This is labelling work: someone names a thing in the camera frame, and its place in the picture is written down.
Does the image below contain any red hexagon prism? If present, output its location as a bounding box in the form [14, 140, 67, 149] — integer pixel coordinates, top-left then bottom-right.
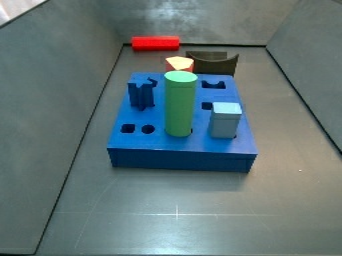
[131, 36, 181, 51]

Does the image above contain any blue shape sorter base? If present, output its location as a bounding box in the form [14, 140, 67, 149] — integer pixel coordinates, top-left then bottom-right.
[107, 72, 258, 172]

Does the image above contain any light blue square block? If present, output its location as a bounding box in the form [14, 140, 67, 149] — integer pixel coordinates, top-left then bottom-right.
[210, 102, 242, 139]

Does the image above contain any dark blue star block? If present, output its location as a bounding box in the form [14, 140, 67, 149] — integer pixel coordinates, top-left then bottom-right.
[127, 77, 158, 111]

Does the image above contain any green cylinder block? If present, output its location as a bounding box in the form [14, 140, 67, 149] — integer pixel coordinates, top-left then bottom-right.
[165, 71, 198, 137]

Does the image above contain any red pentagon block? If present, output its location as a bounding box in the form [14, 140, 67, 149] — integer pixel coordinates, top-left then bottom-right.
[166, 56, 194, 72]

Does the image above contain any black curved stand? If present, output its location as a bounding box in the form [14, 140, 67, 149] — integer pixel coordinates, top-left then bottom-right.
[186, 51, 240, 76]

